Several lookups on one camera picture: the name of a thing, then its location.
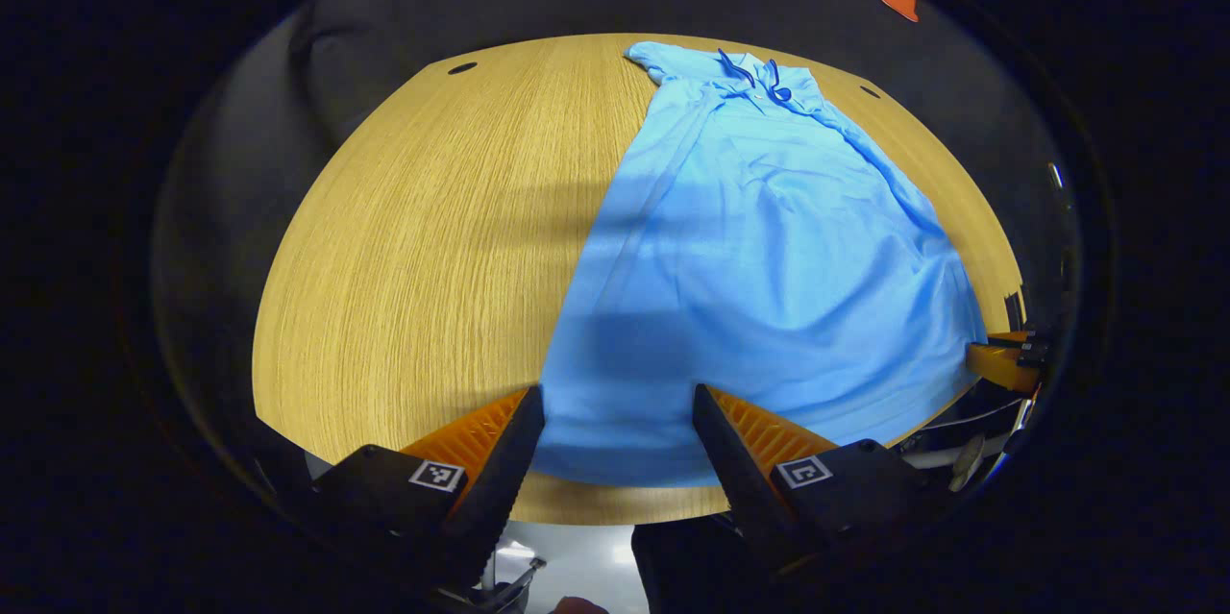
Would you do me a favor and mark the light blue T-shirt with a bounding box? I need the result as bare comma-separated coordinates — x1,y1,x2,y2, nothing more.
531,40,991,488

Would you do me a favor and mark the white cable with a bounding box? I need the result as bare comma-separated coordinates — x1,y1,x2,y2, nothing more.
903,400,1034,471

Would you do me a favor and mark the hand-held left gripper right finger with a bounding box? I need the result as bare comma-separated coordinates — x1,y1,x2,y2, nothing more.
691,383,941,578

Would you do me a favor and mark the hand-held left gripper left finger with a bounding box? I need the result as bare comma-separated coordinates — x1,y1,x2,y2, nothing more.
306,385,548,590

